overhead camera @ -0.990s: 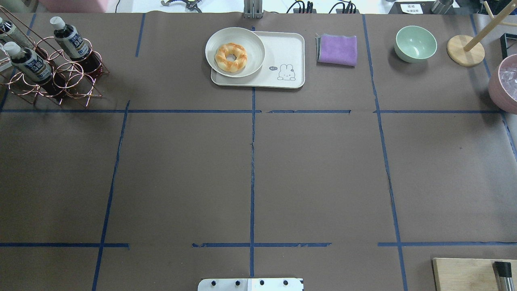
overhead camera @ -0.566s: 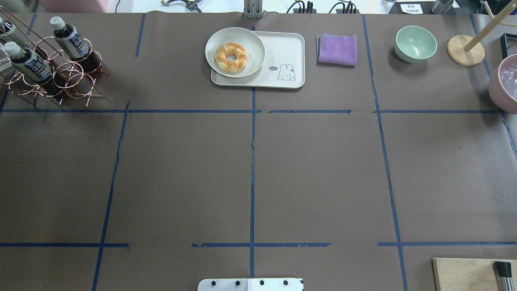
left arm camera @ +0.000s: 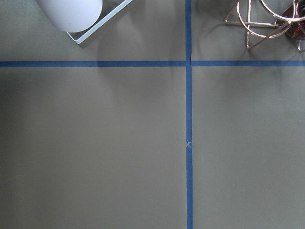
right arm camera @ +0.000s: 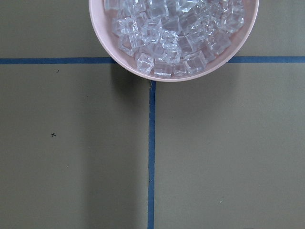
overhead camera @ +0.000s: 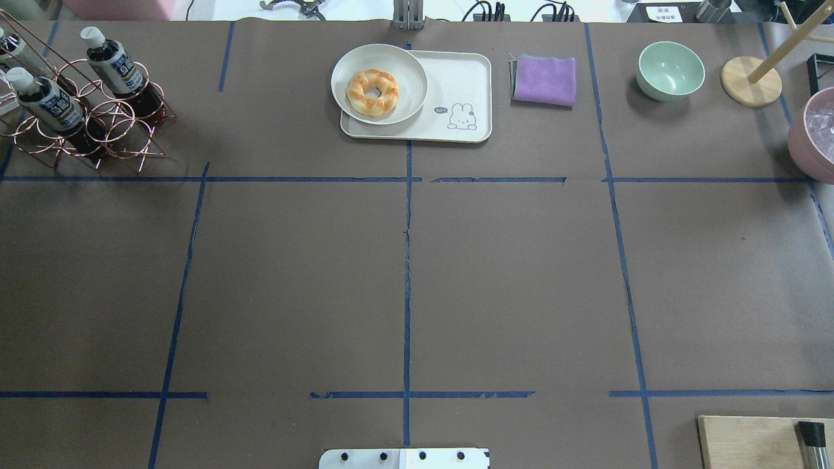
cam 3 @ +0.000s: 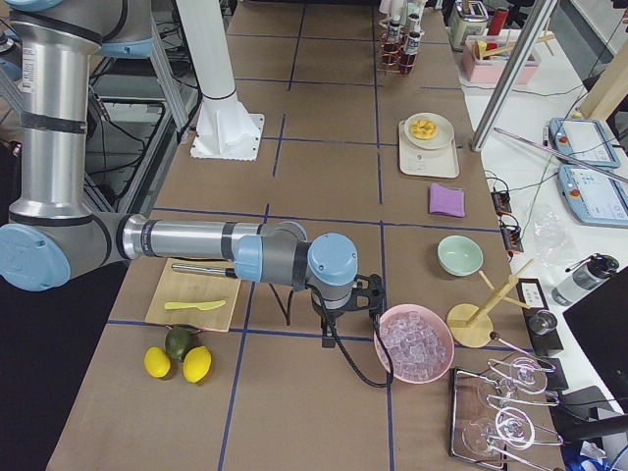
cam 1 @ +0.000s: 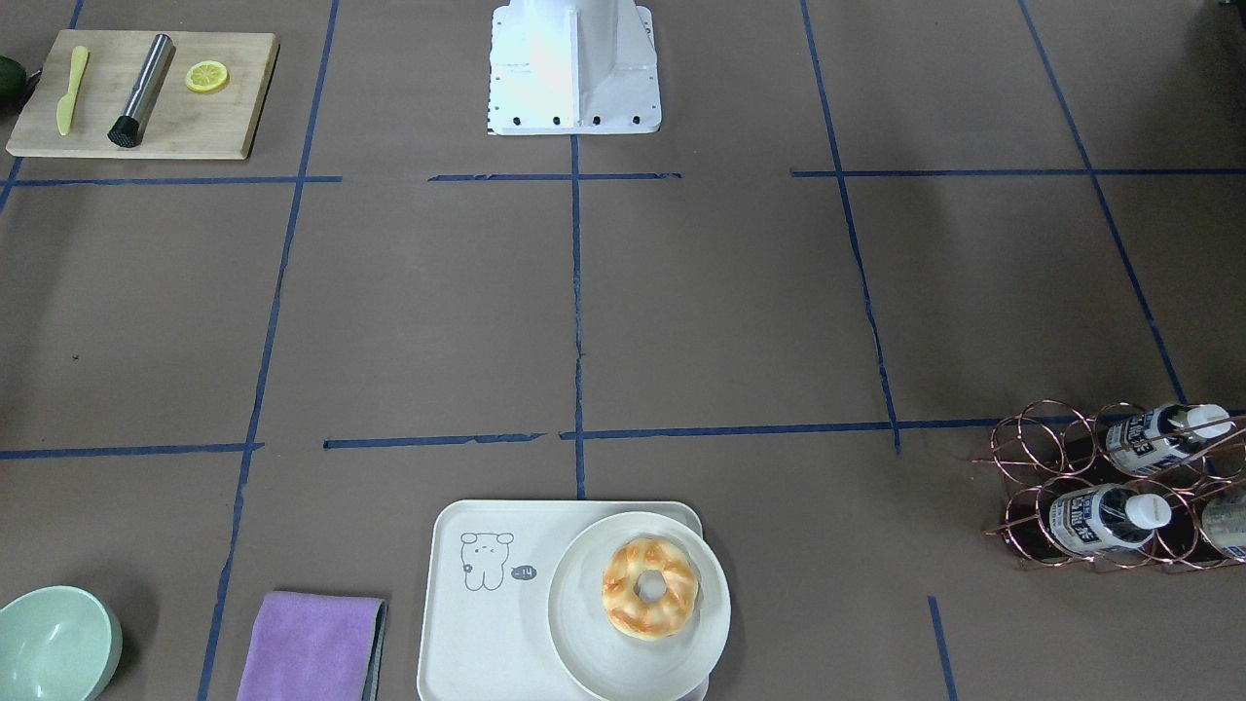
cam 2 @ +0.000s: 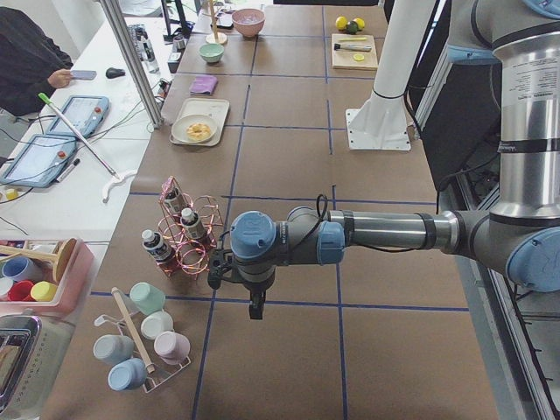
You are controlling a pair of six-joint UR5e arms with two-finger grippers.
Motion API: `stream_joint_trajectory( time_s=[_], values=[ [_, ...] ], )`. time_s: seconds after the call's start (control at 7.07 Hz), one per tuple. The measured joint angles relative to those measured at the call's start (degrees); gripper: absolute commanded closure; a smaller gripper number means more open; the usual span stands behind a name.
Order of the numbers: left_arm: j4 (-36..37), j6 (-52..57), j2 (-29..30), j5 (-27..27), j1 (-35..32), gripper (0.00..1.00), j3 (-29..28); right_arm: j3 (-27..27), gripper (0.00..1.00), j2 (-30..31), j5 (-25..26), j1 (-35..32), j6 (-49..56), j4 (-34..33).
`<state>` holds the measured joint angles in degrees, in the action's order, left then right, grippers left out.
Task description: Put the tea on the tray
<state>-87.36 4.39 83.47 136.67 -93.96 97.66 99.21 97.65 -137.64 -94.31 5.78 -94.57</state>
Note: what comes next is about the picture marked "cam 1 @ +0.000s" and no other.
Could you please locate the tea bottle white cap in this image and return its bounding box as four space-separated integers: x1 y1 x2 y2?
1064 403 1234 479

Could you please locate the cream serving tray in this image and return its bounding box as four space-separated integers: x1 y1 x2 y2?
417 498 703 700

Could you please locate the tea bottle lower front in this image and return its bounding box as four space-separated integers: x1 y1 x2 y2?
1008 484 1172 562

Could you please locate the glazed twisted donut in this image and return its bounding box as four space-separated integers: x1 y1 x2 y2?
602 537 700 642

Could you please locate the cream round plate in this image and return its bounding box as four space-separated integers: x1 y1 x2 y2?
548 510 731 700

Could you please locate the purple folded cloth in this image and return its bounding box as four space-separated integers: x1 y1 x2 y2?
237 591 388 700

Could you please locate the lemon slice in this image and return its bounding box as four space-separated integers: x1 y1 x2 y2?
184 59 231 93

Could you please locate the steel muddler black tip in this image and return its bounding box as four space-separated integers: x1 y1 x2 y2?
107 34 174 148

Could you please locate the wooden cutting board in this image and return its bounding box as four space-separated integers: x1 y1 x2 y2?
6 27 279 161

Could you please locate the yellow plastic knife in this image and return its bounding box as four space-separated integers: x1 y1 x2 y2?
56 45 90 137

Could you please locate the mint green bowl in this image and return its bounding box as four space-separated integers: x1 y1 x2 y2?
1 585 122 700

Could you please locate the dark green avocado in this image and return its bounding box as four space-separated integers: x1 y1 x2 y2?
0 55 27 105

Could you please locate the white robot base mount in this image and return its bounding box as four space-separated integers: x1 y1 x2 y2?
487 1 663 136

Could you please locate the copper wire bottle rack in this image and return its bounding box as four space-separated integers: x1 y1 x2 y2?
986 400 1244 573

